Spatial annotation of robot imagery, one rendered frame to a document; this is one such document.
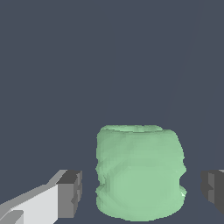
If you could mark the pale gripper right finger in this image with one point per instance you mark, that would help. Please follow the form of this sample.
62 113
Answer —
215 186

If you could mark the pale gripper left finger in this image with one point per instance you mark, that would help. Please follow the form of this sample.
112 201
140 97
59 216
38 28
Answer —
43 201

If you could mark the green lumpy cylinder object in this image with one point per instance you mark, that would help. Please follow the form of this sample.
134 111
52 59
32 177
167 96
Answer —
140 175

